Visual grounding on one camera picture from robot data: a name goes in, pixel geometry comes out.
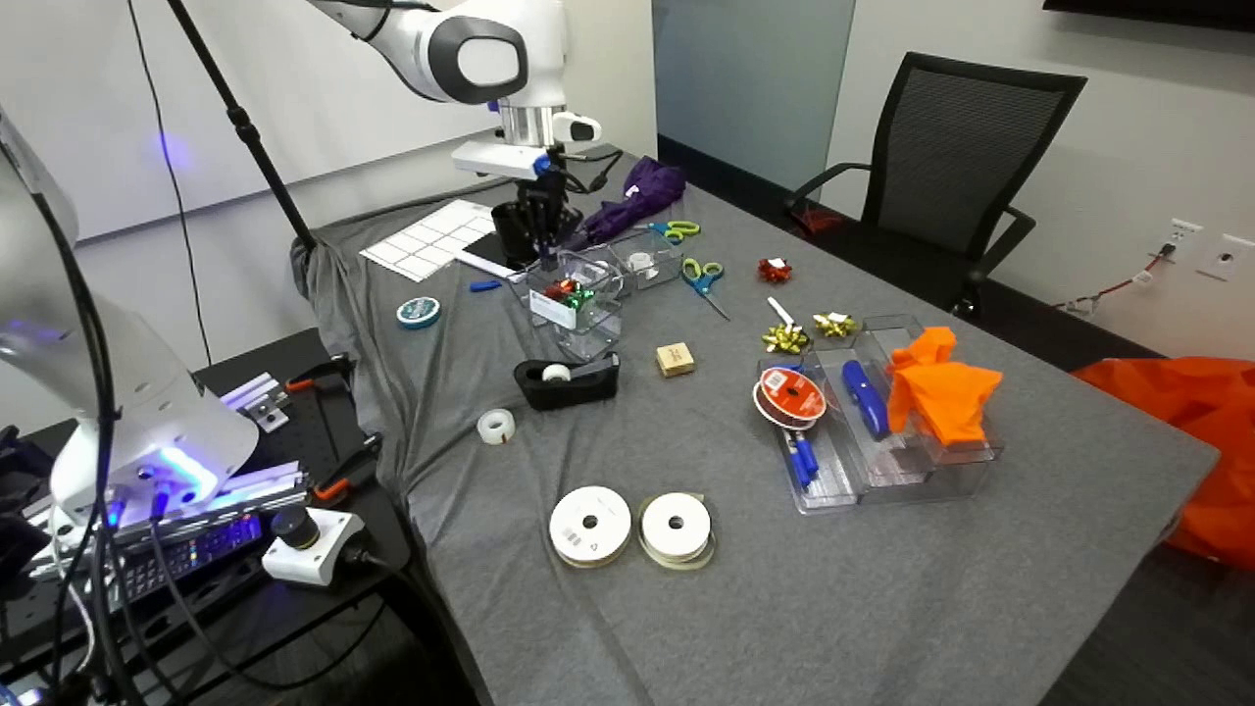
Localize green long scissors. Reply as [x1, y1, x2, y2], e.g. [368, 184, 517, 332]
[680, 256, 736, 327]

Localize orange plastic object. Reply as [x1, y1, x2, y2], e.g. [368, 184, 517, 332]
[881, 327, 1007, 451]

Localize white wall outlet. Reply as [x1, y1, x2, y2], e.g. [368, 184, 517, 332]
[1191, 232, 1255, 287]
[1156, 210, 1209, 266]

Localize blue round tape disc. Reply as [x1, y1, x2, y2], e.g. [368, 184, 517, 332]
[394, 289, 446, 332]

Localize tiny clear plastic box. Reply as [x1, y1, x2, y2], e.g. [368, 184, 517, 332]
[619, 244, 667, 287]

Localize orange bag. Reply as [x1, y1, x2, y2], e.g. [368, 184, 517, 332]
[1072, 353, 1255, 575]

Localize white ribbon spool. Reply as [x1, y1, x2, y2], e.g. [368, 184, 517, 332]
[545, 481, 636, 574]
[636, 491, 718, 574]

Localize black tape dispenser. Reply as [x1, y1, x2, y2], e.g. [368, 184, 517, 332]
[510, 353, 624, 414]

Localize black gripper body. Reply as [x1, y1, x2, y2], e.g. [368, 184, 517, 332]
[510, 172, 586, 232]

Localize narrow clear plastic box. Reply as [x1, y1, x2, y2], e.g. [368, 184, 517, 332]
[770, 423, 863, 519]

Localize clear plastic tray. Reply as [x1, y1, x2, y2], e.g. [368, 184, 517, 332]
[541, 317, 629, 374]

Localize small clear plastic box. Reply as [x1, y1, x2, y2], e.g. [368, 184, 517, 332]
[527, 266, 619, 332]

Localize orange handled tool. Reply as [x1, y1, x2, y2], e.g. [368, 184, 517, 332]
[279, 359, 358, 401]

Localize clear container under orange cloth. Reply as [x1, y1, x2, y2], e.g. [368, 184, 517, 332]
[815, 308, 1007, 494]

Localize beige cube block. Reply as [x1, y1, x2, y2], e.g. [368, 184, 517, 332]
[653, 342, 697, 381]

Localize gold gift bow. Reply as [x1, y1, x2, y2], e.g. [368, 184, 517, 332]
[762, 321, 815, 359]
[813, 304, 863, 345]

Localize black tripod pole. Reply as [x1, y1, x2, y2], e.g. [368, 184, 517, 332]
[166, 0, 321, 261]

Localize red ribbon spool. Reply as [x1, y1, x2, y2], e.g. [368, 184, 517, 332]
[749, 364, 830, 430]

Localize black cup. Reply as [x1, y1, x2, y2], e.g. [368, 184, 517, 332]
[492, 197, 551, 266]

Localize blue marker pen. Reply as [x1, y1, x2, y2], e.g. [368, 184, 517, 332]
[841, 358, 896, 442]

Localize small white tape roll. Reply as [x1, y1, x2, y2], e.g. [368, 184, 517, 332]
[473, 402, 517, 447]

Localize robot base with purple lights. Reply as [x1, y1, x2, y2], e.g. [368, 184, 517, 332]
[24, 447, 314, 579]

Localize white phone box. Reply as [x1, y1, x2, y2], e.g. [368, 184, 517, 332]
[455, 227, 534, 281]

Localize white label sheet stack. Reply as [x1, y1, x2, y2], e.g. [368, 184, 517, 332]
[358, 197, 502, 287]

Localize larger clear plastic box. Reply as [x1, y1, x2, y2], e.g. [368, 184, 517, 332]
[515, 252, 629, 336]

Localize blue marker in narrow box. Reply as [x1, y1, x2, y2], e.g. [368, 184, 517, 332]
[778, 427, 824, 494]

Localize black wall television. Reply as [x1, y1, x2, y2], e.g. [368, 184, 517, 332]
[1038, 0, 1255, 35]

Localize blue green scissors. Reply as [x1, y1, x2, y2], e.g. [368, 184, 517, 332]
[653, 210, 706, 245]

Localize black office chair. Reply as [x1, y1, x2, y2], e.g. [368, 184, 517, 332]
[779, 52, 1092, 327]

